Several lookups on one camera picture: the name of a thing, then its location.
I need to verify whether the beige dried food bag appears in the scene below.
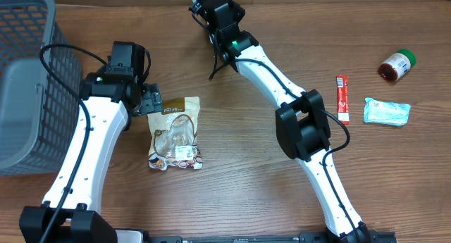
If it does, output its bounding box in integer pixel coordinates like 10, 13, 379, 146
147, 96, 203, 170

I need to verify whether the red snack stick pack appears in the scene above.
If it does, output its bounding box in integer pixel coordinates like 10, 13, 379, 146
336, 75, 350, 125

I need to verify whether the green white round container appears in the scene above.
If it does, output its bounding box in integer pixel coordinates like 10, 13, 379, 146
378, 49, 416, 82

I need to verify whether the teal wet wipes packet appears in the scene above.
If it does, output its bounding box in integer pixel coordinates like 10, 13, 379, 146
364, 97, 411, 127

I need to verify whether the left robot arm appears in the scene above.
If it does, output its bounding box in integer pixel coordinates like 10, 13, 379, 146
19, 73, 163, 243

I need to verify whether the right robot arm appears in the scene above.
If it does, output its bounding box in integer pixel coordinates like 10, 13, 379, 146
190, 0, 372, 242

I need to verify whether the grey plastic mesh basket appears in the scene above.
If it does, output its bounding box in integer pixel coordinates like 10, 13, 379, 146
1, 0, 82, 175

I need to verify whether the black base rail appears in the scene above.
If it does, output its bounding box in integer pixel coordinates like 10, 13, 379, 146
116, 228, 397, 243

